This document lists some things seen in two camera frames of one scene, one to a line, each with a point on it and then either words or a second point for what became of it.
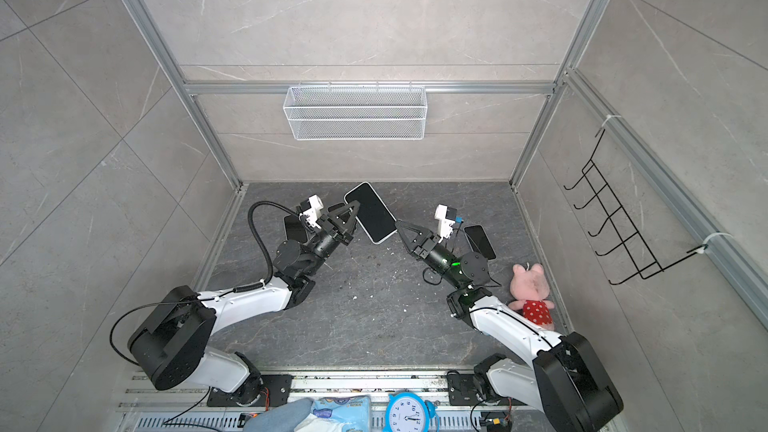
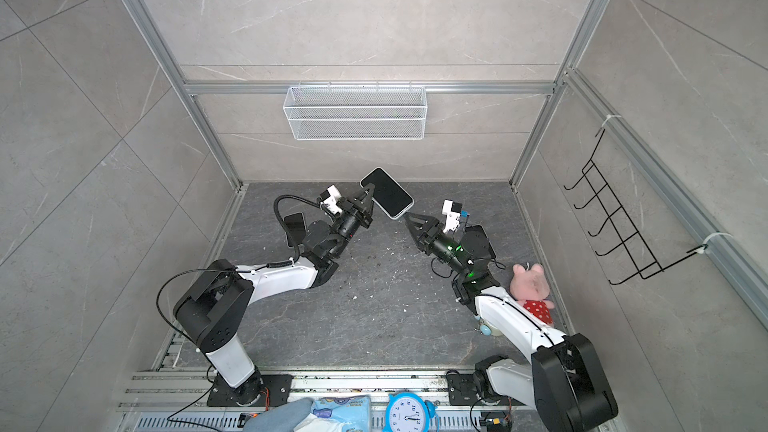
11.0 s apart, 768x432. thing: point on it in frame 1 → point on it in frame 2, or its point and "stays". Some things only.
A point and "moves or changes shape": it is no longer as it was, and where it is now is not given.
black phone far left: (294, 229) stays
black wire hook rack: (635, 249) stays
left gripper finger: (346, 213) → (364, 197)
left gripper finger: (345, 231) → (363, 216)
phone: (373, 214) moves or changes shape
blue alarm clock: (408, 412) stays
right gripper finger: (415, 229) → (427, 220)
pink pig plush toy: (530, 290) stays
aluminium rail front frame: (142, 405) stays
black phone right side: (478, 241) stays
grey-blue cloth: (281, 418) stays
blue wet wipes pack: (338, 414) stays
